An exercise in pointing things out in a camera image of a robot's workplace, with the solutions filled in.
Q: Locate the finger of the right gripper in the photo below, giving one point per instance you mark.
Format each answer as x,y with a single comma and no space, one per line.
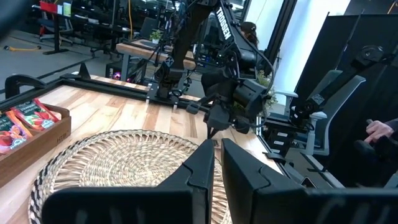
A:
194,107
217,119

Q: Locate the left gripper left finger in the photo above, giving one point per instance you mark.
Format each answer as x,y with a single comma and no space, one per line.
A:
174,202

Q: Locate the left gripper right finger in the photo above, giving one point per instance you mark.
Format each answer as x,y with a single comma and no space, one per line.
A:
264,202

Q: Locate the orange tea packet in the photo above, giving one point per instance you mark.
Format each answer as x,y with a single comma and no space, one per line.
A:
11,133

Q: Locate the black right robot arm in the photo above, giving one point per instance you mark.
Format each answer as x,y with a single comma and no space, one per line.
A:
224,28

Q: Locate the artificial plant in black pot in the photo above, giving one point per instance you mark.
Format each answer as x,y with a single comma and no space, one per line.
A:
264,81

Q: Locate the person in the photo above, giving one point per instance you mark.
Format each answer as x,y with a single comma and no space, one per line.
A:
248,32

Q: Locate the round woven placemat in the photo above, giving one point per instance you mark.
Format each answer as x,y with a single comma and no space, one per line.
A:
118,161

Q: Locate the wooden desk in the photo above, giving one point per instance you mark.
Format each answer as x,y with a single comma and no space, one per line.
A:
140,49

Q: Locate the small potted plant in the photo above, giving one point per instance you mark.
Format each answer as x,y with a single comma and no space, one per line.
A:
155,35

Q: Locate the grey office chair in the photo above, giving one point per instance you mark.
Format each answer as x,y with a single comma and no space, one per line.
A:
339,102

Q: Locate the small dark wedge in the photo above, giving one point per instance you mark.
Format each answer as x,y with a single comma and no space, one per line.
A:
83,71

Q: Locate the person's hand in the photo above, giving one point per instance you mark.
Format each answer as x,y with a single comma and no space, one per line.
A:
377,130

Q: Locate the wooden compartment box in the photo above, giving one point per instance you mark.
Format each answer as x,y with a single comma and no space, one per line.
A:
37,146

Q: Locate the black partition screen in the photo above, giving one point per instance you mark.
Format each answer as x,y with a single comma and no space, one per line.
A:
373,31

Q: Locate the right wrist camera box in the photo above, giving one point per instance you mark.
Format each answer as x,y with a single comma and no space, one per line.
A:
250,96

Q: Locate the black arched bracket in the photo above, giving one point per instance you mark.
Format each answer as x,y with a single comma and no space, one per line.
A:
18,80

